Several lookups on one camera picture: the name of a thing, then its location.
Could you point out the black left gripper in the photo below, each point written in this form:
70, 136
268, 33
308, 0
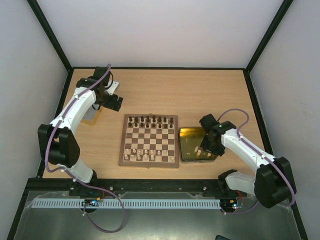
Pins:
112, 105

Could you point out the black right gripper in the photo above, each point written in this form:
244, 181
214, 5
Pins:
213, 147

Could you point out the gold interior green tin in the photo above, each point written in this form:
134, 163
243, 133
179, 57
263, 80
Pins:
189, 138

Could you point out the wooden chess board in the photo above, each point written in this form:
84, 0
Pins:
142, 138

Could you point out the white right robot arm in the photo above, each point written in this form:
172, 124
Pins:
272, 181

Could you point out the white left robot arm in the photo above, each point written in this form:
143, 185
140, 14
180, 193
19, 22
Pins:
57, 141

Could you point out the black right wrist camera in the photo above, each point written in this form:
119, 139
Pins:
207, 122

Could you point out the black enclosure frame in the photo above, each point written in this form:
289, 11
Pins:
160, 97

